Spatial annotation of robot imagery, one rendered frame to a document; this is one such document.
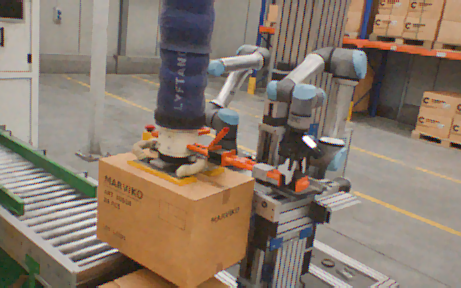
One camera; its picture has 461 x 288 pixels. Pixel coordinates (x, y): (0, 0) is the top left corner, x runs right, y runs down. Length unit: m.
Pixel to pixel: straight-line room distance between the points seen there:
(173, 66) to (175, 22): 0.18
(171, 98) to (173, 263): 0.68
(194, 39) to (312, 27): 0.65
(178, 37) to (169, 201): 0.66
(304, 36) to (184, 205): 1.02
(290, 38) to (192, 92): 0.67
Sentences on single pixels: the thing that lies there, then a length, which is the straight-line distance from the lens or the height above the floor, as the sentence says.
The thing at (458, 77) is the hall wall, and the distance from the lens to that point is 10.25.
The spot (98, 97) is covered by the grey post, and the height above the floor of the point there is 0.70.
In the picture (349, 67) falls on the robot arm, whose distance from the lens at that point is 2.06.
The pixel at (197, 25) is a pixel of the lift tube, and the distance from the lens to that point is 1.89.
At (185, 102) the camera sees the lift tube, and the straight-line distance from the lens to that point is 1.94.
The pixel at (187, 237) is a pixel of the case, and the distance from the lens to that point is 1.88.
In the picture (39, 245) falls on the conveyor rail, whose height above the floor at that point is 0.59.
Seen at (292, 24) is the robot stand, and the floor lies 1.75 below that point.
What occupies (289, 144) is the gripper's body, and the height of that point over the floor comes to 1.34.
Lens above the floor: 1.76
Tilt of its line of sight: 15 degrees down
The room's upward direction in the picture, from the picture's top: 7 degrees clockwise
